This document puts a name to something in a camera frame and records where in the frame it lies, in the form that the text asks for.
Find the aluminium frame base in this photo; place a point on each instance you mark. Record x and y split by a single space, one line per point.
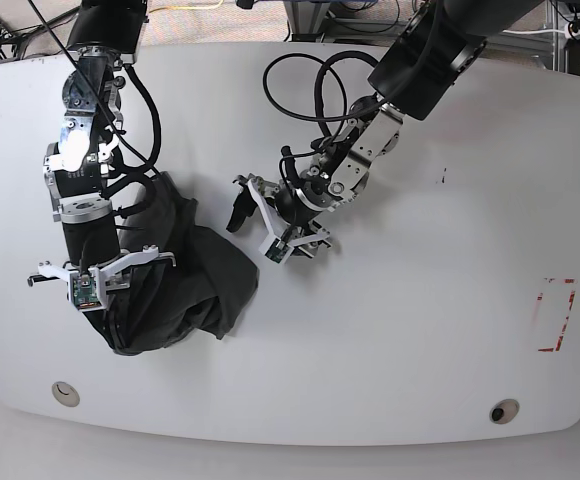
375 22

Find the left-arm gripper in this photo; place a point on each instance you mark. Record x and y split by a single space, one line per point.
284 212

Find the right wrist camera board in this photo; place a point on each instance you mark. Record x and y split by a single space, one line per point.
84 292

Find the table grommet hole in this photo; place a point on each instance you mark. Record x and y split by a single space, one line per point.
504 411
65 394

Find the dark grey T-shirt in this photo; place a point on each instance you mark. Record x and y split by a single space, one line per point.
204 287

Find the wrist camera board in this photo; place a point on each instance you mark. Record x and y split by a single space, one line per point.
275 250
84 292

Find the black tripod legs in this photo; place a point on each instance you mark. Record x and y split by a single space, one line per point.
23 37

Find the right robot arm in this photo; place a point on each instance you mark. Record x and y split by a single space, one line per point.
108 197

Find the left table grommet hole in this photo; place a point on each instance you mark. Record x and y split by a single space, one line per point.
65 394

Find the right table grommet hole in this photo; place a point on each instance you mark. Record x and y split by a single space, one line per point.
504 411

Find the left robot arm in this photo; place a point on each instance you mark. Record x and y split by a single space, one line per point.
440 41

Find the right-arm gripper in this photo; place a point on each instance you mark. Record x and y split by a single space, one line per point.
148 255

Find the red tape rectangle marking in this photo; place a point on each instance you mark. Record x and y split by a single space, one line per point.
552 312

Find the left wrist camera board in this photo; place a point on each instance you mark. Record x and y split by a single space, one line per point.
275 250

